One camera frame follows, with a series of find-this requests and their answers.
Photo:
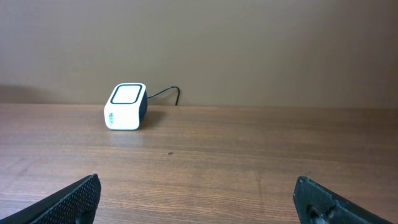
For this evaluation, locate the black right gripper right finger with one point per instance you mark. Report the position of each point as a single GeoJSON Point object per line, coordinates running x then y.
{"type": "Point", "coordinates": [315, 203]}

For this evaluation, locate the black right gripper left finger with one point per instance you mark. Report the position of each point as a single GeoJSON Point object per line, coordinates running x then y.
{"type": "Point", "coordinates": [74, 204]}

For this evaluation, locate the white barcode scanner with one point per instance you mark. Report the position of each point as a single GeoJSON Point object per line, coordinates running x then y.
{"type": "Point", "coordinates": [126, 107]}

